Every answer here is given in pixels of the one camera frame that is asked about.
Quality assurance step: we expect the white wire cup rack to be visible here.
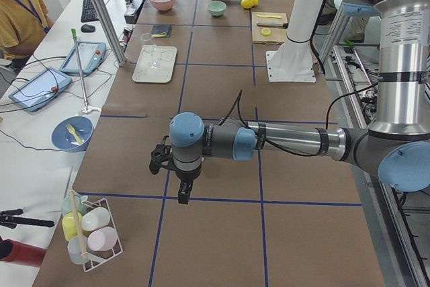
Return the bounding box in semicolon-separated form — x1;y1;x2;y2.
60;190;123;272

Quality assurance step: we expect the blue teach pendant tablet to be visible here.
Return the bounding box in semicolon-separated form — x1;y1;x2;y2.
59;41;107;75

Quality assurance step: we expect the yellow plastic knife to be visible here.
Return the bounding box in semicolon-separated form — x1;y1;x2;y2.
256;14;283;19

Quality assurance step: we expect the clear wine glass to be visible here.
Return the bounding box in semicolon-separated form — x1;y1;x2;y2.
142;44;159;69

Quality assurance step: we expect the steel cylinder muddler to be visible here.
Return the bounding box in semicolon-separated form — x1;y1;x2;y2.
256;22;288;29

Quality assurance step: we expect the black keyboard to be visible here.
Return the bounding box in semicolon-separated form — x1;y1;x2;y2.
81;0;99;23

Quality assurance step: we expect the black computer mouse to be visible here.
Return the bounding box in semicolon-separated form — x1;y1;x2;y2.
81;24;95;33

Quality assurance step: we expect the cream bear serving tray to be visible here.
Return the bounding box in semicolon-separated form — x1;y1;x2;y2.
132;46;177;83

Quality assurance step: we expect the pink cup in rack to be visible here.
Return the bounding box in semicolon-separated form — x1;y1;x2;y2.
87;227;118;251

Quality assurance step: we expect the aluminium frame post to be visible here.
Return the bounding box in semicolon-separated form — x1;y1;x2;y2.
92;0;126;67

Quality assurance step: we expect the lemon half slice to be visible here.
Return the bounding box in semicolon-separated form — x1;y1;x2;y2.
261;28;271;36

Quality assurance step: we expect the blue bowl with fork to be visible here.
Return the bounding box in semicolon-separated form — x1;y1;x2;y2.
51;116;94;153

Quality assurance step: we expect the yellow cup in rack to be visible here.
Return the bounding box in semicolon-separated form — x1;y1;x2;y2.
62;212;77;241

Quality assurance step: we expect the red bottle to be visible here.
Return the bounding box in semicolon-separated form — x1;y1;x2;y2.
1;239;46;268

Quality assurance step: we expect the light green bowl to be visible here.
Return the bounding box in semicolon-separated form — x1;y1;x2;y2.
207;1;227;17

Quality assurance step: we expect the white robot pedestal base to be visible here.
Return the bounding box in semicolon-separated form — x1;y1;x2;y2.
266;0;325;83

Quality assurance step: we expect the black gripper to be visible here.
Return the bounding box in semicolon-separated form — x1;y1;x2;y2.
175;165;202;204

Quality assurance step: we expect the wooden cutting board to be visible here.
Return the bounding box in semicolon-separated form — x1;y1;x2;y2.
251;12;288;44

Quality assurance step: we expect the grey folded cloth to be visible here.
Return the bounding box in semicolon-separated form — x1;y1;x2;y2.
150;24;172;38

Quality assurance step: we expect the seated person yellow shirt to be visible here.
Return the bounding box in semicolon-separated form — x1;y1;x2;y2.
1;0;54;69

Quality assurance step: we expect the white cup in rack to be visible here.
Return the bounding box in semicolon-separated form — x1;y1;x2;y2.
81;207;110;231

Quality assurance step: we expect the black tripod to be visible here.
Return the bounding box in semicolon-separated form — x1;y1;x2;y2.
1;208;55;229

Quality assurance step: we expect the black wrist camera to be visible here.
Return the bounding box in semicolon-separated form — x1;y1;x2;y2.
149;135;174;175

